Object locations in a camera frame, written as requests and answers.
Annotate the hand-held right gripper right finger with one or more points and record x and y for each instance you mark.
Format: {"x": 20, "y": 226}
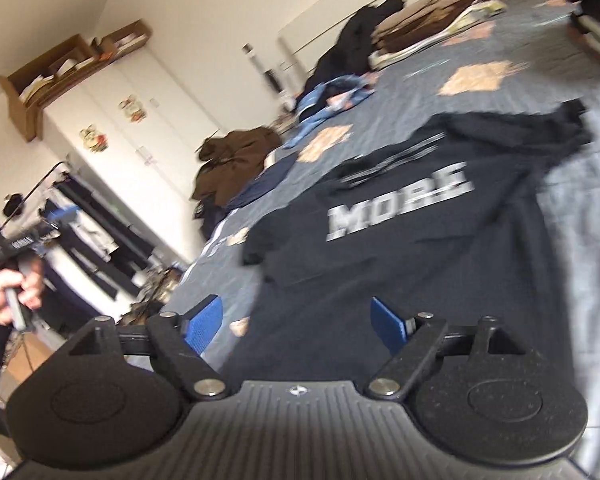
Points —
{"x": 387, "y": 322}

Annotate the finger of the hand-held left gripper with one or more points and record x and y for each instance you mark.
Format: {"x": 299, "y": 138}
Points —
{"x": 62, "y": 214}

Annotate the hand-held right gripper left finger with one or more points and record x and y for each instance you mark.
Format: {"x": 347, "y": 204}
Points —
{"x": 205, "y": 322}

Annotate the black printed t-shirt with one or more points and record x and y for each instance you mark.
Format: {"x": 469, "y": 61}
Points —
{"x": 430, "y": 270}

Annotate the black clothes rack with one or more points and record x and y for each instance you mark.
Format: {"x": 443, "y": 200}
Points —
{"x": 30, "y": 195}

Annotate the row of hanging clothes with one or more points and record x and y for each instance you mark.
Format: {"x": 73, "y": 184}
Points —
{"x": 100, "y": 245}

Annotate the stack of folded brown clothes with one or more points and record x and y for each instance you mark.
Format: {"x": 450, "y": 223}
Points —
{"x": 430, "y": 20}

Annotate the black hat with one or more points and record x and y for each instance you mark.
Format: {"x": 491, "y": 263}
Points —
{"x": 12, "y": 204}

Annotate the row of shoes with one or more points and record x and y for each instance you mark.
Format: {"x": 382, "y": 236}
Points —
{"x": 155, "y": 290}

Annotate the cartoon mouse sticker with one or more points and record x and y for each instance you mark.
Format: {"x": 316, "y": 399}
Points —
{"x": 94, "y": 139}
{"x": 132, "y": 109}

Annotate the white wardrobe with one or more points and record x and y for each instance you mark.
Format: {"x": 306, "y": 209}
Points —
{"x": 145, "y": 160}

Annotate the black jacket with patch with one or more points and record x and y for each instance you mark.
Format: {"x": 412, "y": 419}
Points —
{"x": 207, "y": 215}

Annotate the low wooden cabinet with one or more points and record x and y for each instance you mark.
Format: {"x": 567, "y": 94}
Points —
{"x": 30, "y": 360}

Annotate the large cardboard box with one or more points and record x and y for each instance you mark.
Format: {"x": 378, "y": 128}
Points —
{"x": 25, "y": 105}

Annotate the navy blue garment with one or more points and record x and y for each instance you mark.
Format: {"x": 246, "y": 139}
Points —
{"x": 270, "y": 177}

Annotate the brown jacket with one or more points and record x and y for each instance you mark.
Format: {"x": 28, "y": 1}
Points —
{"x": 235, "y": 160}

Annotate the small cardboard box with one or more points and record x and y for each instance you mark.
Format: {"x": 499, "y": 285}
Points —
{"x": 125, "y": 40}

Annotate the grey-blue printed quilt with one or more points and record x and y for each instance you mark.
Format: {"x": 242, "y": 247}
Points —
{"x": 570, "y": 200}

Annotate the light blue denim garment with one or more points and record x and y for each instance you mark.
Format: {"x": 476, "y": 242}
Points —
{"x": 330, "y": 97}

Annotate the black hanging brush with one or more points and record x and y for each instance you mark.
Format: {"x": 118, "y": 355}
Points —
{"x": 267, "y": 77}

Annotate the black puffy jacket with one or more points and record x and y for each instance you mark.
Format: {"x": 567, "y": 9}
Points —
{"x": 355, "y": 40}

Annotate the white headboard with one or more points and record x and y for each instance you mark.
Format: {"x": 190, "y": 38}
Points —
{"x": 320, "y": 25}

